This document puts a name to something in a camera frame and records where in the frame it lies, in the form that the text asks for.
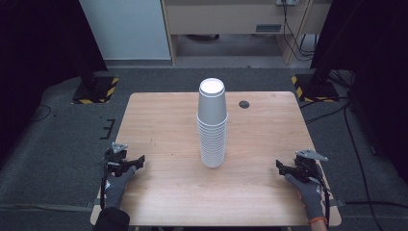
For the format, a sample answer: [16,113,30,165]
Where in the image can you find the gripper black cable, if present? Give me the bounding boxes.
[316,167,331,225]
[99,160,109,211]

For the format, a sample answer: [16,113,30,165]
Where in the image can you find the thin black floor cable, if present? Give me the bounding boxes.
[31,104,52,123]

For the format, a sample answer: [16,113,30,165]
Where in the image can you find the black yellow-striped stand base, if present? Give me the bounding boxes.
[291,72,341,104]
[71,75,119,105]

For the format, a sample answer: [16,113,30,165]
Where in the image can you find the long black floor cable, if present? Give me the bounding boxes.
[343,105,386,231]

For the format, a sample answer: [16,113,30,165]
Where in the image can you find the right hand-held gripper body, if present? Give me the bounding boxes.
[290,148,329,185]

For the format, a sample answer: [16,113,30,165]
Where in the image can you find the stack of white paper cups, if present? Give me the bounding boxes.
[195,77,229,168]

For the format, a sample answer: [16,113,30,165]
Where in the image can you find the person's left hand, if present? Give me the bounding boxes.
[103,166,138,210]

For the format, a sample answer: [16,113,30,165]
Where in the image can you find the person's right hand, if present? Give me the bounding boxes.
[284,173,328,224]

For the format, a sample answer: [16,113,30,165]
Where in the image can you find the thick black floor cable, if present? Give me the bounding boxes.
[299,95,350,125]

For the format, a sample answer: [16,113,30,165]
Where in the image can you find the white cabinet panel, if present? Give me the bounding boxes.
[79,0,171,61]

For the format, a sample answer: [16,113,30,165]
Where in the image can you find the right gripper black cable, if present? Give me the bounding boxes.
[316,167,331,225]

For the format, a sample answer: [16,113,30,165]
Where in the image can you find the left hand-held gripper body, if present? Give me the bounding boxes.
[104,141,136,177]

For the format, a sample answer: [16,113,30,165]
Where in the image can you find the black curtain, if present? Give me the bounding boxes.
[0,0,109,162]
[310,0,408,176]

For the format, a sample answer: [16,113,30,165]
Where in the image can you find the hanging black cables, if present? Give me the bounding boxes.
[282,0,317,62]

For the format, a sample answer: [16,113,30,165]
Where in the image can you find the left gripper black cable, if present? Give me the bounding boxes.
[99,160,109,211]

